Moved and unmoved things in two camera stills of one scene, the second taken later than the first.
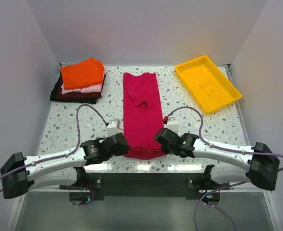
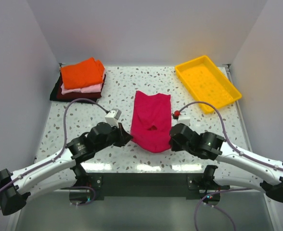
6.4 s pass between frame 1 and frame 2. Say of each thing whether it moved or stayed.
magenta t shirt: moved
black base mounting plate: stayed
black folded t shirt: stayed
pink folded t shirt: stayed
